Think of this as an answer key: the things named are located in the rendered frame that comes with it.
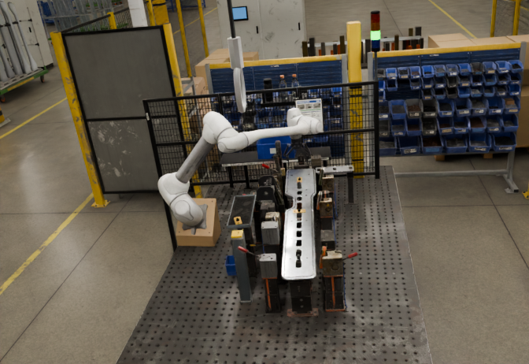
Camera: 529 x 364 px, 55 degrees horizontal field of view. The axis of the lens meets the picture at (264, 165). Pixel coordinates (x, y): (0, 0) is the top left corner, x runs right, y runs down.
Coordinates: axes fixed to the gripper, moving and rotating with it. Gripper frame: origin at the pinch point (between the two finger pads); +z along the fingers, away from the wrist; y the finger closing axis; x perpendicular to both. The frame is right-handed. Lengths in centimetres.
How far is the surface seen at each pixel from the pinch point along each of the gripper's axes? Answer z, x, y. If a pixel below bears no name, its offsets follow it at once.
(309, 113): -19, 54, 11
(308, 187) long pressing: 13.7, -13.9, 6.8
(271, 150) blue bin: 2.8, 35.4, -22.0
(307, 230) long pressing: 14, -71, 5
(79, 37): -80, 169, -217
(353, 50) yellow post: -66, 57, 48
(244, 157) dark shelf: 10, 41, -45
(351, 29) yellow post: -82, 57, 46
